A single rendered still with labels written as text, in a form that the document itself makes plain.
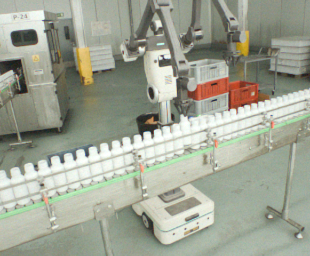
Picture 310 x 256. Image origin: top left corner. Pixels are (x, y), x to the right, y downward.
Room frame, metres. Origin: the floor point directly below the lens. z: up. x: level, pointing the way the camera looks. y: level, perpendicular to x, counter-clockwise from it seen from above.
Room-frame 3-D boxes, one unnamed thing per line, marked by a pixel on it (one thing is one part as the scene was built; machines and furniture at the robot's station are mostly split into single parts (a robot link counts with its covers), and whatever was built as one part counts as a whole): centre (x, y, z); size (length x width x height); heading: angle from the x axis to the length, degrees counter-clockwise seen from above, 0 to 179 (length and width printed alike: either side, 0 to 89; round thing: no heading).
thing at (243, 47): (11.04, -3.59, 0.55); 0.40 x 0.40 x 1.10; 27
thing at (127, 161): (1.32, 0.14, 1.08); 0.06 x 0.06 x 0.17
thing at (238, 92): (4.35, -1.32, 0.55); 0.61 x 0.41 x 0.22; 120
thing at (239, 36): (1.78, -0.54, 1.60); 0.12 x 0.09 x 0.12; 27
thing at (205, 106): (3.94, -0.74, 0.55); 0.61 x 0.41 x 0.22; 124
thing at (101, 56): (11.11, 2.04, 0.50); 1.24 x 1.03 x 1.00; 120
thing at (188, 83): (1.46, -0.18, 1.41); 0.12 x 0.09 x 0.12; 26
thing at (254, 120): (1.71, -0.64, 1.08); 0.06 x 0.06 x 0.17
